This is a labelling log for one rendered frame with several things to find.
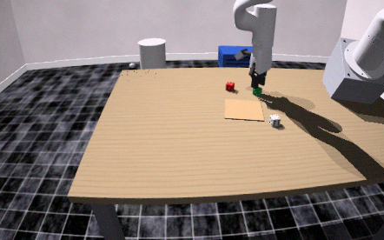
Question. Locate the red die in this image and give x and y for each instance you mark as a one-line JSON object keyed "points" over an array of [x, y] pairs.
{"points": [[230, 86]]}

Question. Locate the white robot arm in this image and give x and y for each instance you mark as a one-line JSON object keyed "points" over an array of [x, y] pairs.
{"points": [[364, 60]]}

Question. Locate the green die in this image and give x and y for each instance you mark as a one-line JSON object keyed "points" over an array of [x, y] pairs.
{"points": [[257, 92]]}

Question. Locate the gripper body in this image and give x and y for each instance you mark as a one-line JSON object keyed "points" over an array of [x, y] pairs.
{"points": [[262, 59]]}

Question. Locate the peach flat mat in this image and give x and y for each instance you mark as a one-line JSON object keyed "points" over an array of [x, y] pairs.
{"points": [[243, 110]]}

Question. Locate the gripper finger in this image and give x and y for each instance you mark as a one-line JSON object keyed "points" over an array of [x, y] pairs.
{"points": [[262, 78], [255, 81]]}

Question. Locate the white die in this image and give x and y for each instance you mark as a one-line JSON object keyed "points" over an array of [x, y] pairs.
{"points": [[274, 120]]}

